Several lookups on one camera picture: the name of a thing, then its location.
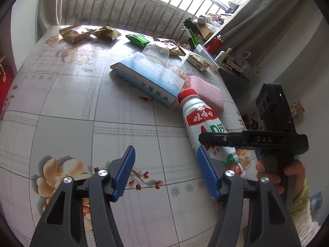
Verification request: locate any white milk drink bottle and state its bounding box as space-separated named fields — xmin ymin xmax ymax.
xmin=178 ymin=89 xmax=247 ymax=178

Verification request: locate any pink sponge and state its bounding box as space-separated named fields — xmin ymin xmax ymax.
xmin=188 ymin=76 xmax=224 ymax=117

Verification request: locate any clear plastic cup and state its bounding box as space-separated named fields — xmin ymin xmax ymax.
xmin=142 ymin=41 xmax=169 ymax=66

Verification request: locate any right hand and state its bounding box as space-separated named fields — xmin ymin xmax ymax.
xmin=255 ymin=156 xmax=307 ymax=199

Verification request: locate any black snack bag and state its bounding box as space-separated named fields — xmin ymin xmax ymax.
xmin=243 ymin=114 xmax=259 ymax=130

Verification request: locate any tile pattern board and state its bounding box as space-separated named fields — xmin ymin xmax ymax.
xmin=290 ymin=100 xmax=305 ymax=119

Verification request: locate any grey cabinet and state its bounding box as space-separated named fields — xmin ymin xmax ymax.
xmin=194 ymin=44 xmax=260 ymax=114

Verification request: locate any floral tablecloth table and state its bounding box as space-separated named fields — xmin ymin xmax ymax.
xmin=1 ymin=26 xmax=218 ymax=246

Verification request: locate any green plastic storage basket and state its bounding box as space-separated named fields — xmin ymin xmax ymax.
xmin=241 ymin=64 xmax=258 ymax=80

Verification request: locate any white small bottle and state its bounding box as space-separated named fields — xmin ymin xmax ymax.
xmin=215 ymin=51 xmax=225 ymax=63

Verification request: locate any cardboard tube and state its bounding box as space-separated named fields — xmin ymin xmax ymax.
xmin=222 ymin=47 xmax=232 ymax=61

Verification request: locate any red thermos bottle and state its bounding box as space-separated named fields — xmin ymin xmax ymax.
xmin=206 ymin=35 xmax=225 ymax=55

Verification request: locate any small white box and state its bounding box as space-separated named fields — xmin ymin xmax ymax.
xmin=186 ymin=53 xmax=210 ymax=72

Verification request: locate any right grey curtain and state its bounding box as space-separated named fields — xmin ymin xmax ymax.
xmin=214 ymin=0 xmax=305 ymax=64

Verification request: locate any grey curtain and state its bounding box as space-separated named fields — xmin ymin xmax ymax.
xmin=214 ymin=0 xmax=305 ymax=64
xmin=37 ymin=0 xmax=63 ymax=39

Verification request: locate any yellow snack packet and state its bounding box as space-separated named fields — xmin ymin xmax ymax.
xmin=156 ymin=38 xmax=186 ymax=56

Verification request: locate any green small packet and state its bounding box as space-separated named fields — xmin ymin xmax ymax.
xmin=126 ymin=34 xmax=149 ymax=47

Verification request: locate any brown snack wrapper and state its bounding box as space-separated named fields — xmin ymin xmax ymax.
xmin=92 ymin=26 xmax=122 ymax=41

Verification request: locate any red gift bag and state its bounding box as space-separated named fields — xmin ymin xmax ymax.
xmin=0 ymin=55 xmax=15 ymax=119

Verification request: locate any metal window railing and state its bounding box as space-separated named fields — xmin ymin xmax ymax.
xmin=60 ymin=0 xmax=228 ymax=41

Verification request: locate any left grey curtain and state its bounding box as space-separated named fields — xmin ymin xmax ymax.
xmin=37 ymin=0 xmax=63 ymax=39

